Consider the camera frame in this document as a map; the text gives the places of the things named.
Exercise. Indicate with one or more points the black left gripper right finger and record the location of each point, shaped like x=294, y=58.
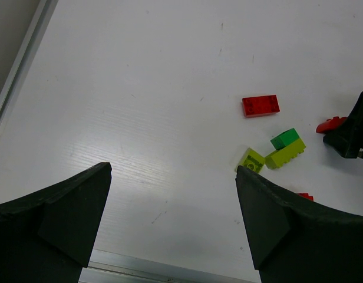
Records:
x=293, y=239

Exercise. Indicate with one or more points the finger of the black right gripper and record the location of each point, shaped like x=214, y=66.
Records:
x=347, y=139

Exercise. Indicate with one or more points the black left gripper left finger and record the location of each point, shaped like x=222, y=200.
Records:
x=49, y=235

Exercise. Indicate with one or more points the red curved lego brick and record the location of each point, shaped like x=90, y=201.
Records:
x=330, y=124

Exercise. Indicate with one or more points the red long lego brick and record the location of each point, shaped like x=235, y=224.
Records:
x=306, y=196

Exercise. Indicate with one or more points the small green lego brick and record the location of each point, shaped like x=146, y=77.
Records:
x=284, y=139

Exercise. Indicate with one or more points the lime long lego brick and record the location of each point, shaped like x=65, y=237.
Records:
x=280, y=157

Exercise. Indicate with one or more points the lime square lego brick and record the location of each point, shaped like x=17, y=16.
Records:
x=252, y=160

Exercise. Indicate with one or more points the aluminium table edge rail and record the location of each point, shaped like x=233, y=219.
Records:
x=110, y=267

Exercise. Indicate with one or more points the left aluminium side rail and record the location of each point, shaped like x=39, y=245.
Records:
x=24, y=57

